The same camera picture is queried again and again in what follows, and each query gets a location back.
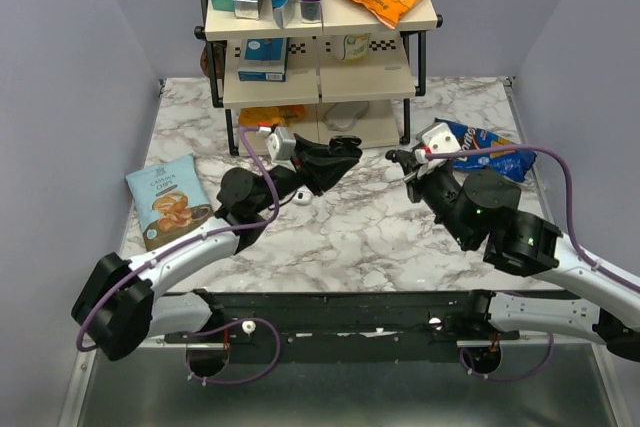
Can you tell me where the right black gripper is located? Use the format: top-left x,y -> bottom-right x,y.
395,148 -> 474,248

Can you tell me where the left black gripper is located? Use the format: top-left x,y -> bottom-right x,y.
251,133 -> 358,215

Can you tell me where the white earbud charging case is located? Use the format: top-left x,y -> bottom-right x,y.
292,191 -> 313,206

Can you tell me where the black earbud charging case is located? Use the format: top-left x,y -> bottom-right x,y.
328,135 -> 362,158

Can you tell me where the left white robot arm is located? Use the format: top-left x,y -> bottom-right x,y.
71,127 -> 362,361

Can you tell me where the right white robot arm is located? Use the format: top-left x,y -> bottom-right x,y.
385,150 -> 639,362

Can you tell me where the orange snack bag bottom shelf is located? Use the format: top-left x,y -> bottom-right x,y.
238,104 -> 307,140

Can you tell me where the beige three-tier shelf rack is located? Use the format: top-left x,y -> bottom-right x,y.
194,0 -> 442,155

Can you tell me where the blue Doritos chip bag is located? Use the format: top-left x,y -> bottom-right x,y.
434,117 -> 538,184

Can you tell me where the blue white box middle shelf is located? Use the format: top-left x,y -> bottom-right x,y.
237,38 -> 289,82

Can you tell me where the cream printed mug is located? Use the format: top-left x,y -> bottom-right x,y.
330,33 -> 370,62

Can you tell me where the cassava chips bag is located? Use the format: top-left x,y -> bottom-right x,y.
125,154 -> 213,251

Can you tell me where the brown object behind rack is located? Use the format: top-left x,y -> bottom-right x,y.
200,47 -> 218,78

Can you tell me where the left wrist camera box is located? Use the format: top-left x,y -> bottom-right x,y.
258,125 -> 296,163

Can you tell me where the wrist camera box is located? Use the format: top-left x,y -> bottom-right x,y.
413,122 -> 460,178
258,125 -> 296,163

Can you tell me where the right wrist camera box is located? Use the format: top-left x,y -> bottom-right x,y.
413,122 -> 460,178

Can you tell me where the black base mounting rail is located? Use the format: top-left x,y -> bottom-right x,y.
167,290 -> 498,364

